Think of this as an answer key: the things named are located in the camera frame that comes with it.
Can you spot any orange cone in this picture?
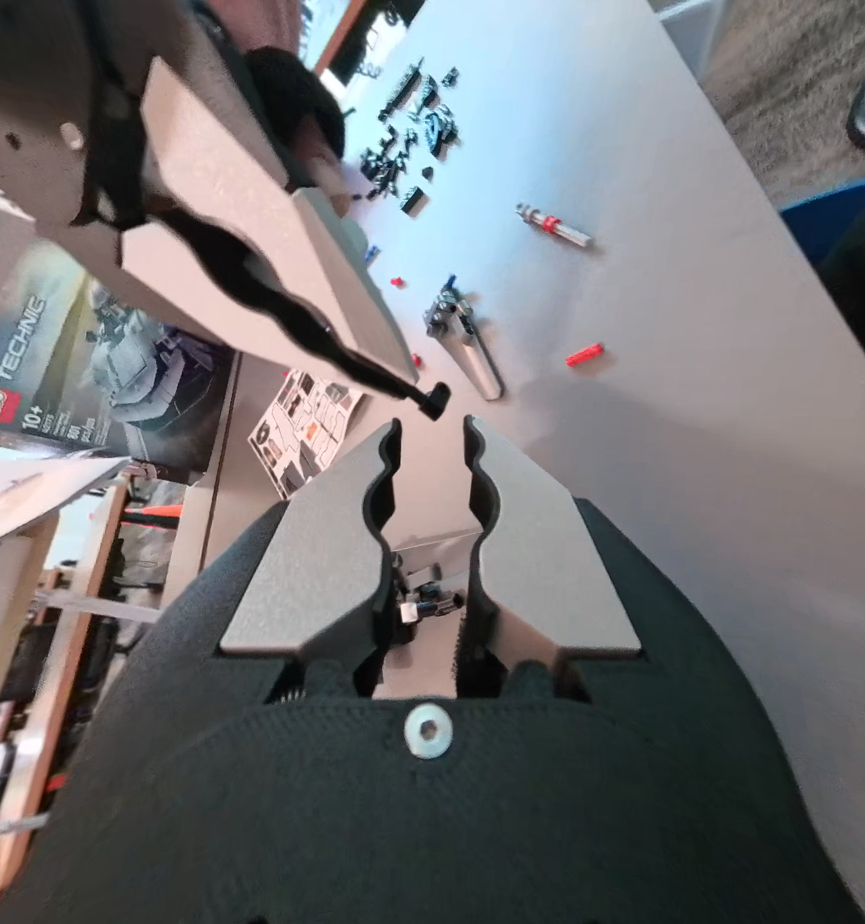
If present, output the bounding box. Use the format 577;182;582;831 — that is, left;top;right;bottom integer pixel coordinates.
124;504;185;534

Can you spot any lego sticker sheet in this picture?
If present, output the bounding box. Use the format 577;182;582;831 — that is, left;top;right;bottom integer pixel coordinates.
248;370;366;501

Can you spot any office chair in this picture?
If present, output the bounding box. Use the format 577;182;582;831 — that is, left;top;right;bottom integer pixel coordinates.
779;179;865;270

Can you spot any dark lego set box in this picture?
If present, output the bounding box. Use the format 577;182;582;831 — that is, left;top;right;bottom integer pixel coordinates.
0;238;237;486

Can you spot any person's right hand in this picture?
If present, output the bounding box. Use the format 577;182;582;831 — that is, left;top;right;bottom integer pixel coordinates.
193;0;354;218

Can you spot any grey lego axle, red bush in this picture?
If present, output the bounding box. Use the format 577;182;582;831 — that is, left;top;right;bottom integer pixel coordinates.
515;203;594;251

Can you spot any black lego angle connector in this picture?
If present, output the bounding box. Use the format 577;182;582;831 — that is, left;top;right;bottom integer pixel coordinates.
402;380;452;422

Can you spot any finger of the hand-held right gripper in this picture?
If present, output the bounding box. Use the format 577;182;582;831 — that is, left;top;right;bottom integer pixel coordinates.
141;56;422;386
116;211;406;400

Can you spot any open instruction booklet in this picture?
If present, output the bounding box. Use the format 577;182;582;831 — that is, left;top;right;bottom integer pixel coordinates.
0;455;131;558

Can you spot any grey lego wing assembly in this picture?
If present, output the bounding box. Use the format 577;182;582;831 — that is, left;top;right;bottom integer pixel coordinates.
387;529;485;630
424;274;507;403

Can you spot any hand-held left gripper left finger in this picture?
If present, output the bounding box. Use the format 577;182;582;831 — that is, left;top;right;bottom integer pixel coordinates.
218;417;404;697

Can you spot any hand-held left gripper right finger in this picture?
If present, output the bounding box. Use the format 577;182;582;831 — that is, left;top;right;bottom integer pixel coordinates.
455;415;643;700

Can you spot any pile of black lego pieces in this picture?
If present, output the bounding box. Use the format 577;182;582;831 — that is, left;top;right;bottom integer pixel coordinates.
359;59;464;219

